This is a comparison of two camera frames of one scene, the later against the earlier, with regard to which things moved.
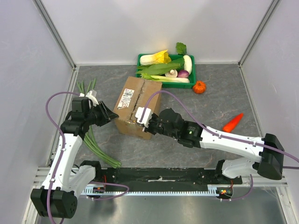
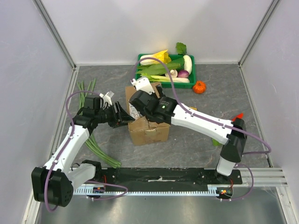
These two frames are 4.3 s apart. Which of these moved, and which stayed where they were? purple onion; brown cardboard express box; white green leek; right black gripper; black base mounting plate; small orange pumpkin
Moved: brown cardboard express box; right black gripper
Stayed: black base mounting plate; purple onion; white green leek; small orange pumpkin
